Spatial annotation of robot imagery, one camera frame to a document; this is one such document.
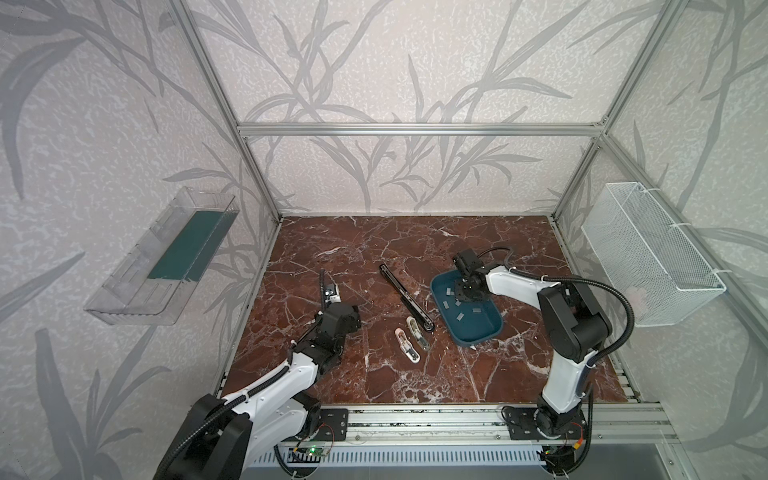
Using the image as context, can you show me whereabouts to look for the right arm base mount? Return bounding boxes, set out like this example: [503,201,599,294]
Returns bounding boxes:
[501,405,588,442]

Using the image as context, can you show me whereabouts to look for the pink object in basket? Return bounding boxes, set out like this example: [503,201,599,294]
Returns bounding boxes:
[624,286,650,317]

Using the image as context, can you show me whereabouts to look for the aluminium front rail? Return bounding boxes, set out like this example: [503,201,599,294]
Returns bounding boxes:
[333,403,680,447]

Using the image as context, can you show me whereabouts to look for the slotted grey cable duct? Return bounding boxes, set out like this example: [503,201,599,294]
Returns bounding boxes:
[278,446,544,468]

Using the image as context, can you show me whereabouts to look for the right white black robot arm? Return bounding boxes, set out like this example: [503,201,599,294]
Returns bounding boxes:
[452,249,635,439]

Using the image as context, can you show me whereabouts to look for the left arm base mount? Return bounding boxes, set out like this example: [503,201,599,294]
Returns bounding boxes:
[294,407,349,442]

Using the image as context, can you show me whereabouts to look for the clear plastic wall bin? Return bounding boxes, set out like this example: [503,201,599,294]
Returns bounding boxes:
[84,187,240,326]

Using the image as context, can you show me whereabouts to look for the black stapler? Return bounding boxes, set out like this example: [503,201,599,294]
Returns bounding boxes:
[379,263,435,332]

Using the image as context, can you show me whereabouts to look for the green pad in bin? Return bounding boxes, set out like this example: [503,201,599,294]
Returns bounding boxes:
[148,210,238,282]

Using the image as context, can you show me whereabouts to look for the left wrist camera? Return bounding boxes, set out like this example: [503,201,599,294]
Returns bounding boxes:
[323,283,341,305]

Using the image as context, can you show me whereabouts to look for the teal plastic tray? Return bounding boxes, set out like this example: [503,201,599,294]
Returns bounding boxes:
[430,271,504,348]

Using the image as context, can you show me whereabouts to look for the white wire mesh basket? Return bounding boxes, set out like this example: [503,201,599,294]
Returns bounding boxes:
[582,182,727,327]

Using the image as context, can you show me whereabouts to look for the small green circuit board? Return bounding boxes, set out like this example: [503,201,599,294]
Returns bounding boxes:
[291,445,332,463]

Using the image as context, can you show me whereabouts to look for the beige stapler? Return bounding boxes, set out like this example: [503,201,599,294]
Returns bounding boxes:
[406,316,430,352]

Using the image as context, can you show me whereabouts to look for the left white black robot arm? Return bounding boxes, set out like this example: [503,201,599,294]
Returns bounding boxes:
[154,271,361,479]

